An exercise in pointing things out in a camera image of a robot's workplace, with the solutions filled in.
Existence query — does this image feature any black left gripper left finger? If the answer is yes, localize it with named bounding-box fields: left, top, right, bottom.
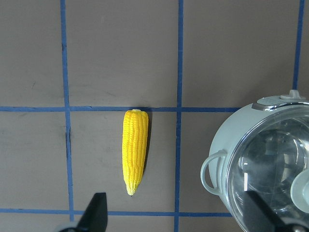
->
left=56, top=192, right=107, bottom=232

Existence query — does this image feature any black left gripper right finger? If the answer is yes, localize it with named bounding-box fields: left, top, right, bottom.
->
left=243, top=190, right=309, bottom=232

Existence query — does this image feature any glass pot lid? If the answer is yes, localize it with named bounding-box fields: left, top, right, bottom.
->
left=226, top=106, right=309, bottom=232

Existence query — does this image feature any yellow corn cob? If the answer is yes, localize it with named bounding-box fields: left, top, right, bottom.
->
left=122, top=109, right=149, bottom=196

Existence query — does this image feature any pale green electric pot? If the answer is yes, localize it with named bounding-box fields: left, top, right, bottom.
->
left=200, top=90, right=309, bottom=230

